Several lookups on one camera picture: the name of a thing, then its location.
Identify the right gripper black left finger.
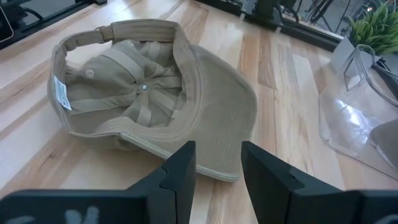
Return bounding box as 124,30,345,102
0,141,197,224

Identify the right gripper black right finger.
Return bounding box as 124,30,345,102
241,141,398,224

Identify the clear plastic container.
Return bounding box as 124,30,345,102
318,42,398,182

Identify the small green potted plant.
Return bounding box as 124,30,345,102
328,1,398,75

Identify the black aluminium table frame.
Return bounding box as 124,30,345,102
0,0,343,53

